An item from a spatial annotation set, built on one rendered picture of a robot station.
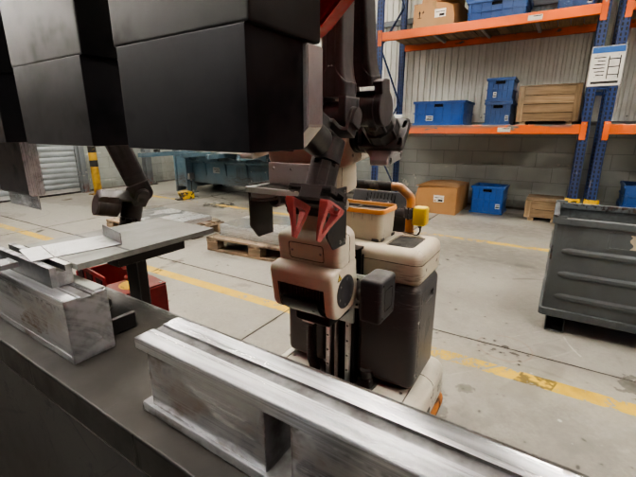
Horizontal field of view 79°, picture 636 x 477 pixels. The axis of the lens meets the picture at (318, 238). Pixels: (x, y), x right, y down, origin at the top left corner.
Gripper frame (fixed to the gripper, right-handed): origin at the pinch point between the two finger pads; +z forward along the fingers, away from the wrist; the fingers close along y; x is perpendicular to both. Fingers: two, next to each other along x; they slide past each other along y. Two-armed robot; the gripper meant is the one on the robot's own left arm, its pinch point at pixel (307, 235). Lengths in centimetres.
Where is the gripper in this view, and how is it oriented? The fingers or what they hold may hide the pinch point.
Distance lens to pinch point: 74.0
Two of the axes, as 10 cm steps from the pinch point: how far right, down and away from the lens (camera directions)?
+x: 4.7, 2.3, 8.5
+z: -2.4, 9.6, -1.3
